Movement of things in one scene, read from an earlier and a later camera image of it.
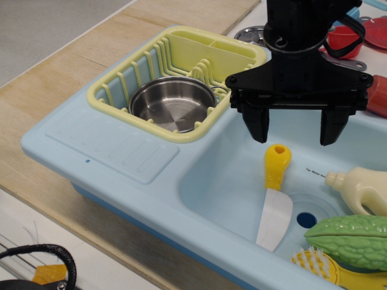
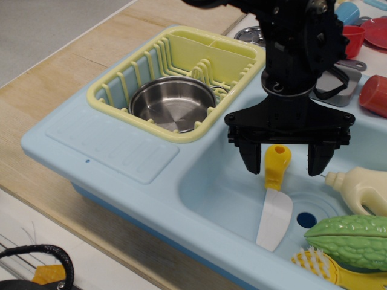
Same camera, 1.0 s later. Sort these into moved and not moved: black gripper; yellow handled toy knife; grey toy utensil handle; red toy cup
Moved: black gripper
Not moved: red toy cup; grey toy utensil handle; yellow handled toy knife
